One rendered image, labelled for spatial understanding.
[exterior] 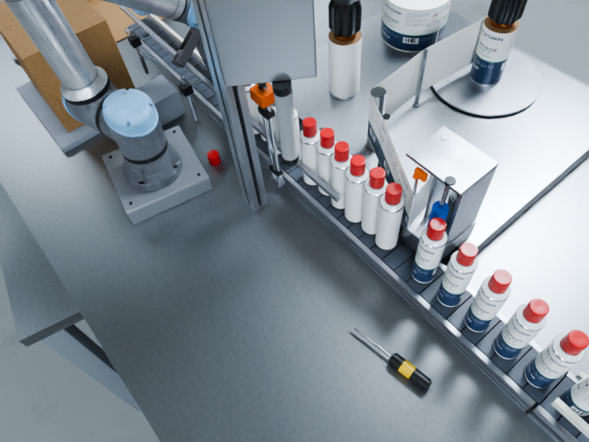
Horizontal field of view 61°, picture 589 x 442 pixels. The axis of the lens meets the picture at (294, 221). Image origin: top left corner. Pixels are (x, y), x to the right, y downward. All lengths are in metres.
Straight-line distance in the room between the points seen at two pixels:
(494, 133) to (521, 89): 0.19
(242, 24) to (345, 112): 0.65
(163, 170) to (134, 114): 0.18
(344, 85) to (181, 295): 0.72
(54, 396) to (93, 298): 0.97
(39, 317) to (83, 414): 0.87
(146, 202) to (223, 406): 0.55
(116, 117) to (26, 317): 0.52
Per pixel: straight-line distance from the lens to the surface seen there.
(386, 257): 1.18
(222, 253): 1.27
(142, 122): 1.23
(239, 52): 0.90
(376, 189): 1.07
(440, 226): 0.99
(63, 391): 2.22
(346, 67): 1.42
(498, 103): 1.53
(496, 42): 1.48
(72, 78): 1.29
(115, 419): 2.10
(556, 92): 1.63
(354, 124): 1.43
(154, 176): 1.33
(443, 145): 1.04
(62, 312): 1.33
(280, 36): 0.89
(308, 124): 1.14
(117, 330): 1.25
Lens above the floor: 1.90
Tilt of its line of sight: 56 degrees down
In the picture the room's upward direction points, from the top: 7 degrees counter-clockwise
